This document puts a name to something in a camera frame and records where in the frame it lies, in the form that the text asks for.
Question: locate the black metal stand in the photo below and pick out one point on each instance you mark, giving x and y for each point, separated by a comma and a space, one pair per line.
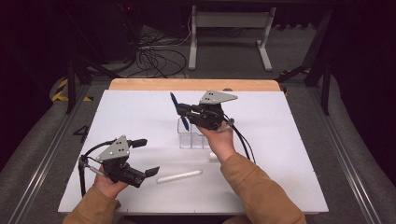
326, 90
71, 87

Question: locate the white board sheet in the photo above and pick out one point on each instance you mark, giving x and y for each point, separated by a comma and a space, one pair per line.
140, 112

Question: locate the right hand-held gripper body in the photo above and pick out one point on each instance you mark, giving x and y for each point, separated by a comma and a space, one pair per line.
211, 116

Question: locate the person's right hand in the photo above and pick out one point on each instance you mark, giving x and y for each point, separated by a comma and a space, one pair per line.
221, 143

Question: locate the person's left hand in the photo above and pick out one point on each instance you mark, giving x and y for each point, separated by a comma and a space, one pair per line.
109, 188

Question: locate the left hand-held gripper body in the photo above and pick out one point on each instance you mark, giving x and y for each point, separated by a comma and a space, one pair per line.
115, 151

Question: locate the black equipment box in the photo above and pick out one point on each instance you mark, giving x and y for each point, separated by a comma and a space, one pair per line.
118, 31

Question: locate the clear plastic organizer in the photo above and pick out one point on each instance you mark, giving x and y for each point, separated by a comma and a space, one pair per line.
190, 140

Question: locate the aluminium floor rail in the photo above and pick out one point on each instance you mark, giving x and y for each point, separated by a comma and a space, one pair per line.
342, 155
46, 158

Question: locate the white pen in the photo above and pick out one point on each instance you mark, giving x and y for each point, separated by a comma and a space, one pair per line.
179, 176

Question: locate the blue pen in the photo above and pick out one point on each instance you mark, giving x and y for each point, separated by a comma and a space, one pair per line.
175, 99

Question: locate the white metal stand frame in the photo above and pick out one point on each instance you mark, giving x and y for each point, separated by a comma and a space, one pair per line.
230, 20

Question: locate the yellow black hazard tape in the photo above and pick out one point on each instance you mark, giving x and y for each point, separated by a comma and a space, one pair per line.
59, 97

